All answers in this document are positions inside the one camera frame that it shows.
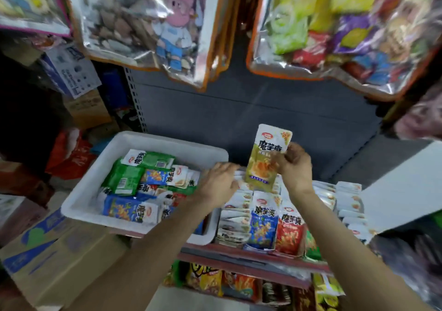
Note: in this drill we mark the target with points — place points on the gold display box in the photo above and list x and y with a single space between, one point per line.
235 242

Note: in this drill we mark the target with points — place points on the white blue carton box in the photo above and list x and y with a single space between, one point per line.
72 69

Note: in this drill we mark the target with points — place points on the row of orange chip bags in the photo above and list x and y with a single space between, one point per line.
221 279

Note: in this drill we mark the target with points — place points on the red display box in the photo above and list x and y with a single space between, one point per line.
290 255

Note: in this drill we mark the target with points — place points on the black plastic wrapped bundle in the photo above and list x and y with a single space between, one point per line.
414 266

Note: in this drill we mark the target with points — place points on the hanging pastel candy bag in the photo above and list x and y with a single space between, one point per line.
31 0

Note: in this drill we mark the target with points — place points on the person's right forearm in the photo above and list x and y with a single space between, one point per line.
359 259

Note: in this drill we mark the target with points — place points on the snack packet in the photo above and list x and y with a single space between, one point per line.
290 228
266 159
264 221
233 230

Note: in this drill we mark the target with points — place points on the stack of green packs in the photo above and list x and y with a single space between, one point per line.
437 217

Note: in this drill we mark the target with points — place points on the red plastic bag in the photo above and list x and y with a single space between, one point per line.
69 155

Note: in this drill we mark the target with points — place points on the white plastic bin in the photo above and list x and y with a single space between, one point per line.
79 203

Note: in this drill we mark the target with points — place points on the plain brown cardboard carton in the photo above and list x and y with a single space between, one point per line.
88 107

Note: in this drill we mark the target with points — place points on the blue print cardboard carton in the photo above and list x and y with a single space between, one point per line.
62 255

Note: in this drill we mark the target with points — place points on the red carton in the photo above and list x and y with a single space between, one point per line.
24 179

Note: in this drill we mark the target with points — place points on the orange trimmed toy snack bag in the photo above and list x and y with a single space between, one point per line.
152 17

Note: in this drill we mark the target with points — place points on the green display box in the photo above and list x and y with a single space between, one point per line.
311 252

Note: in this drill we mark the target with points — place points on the person's left forearm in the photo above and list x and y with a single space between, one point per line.
131 259

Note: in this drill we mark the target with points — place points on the person's right hand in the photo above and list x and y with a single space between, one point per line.
295 169

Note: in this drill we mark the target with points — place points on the person's left hand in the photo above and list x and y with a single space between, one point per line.
215 183

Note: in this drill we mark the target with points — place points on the orange trimmed colourful candy bag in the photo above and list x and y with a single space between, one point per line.
345 24

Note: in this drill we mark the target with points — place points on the yellow snack packets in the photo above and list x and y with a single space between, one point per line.
324 290

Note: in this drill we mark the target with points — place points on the pile of snack packets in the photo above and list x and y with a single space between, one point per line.
138 183

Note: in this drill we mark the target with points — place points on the orange display box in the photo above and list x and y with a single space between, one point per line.
356 203

